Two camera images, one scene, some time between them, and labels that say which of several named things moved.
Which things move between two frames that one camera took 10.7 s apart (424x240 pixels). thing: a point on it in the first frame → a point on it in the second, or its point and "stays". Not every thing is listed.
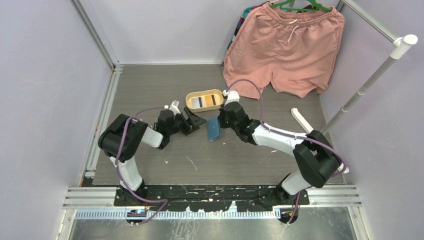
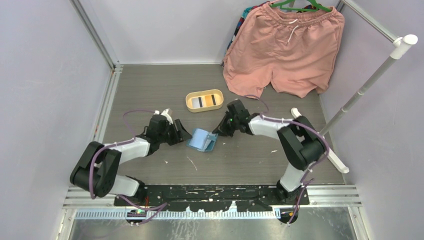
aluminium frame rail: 90,197 stays
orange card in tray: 209,100 stays
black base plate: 206,198 stays
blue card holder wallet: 214,128 → 202,140
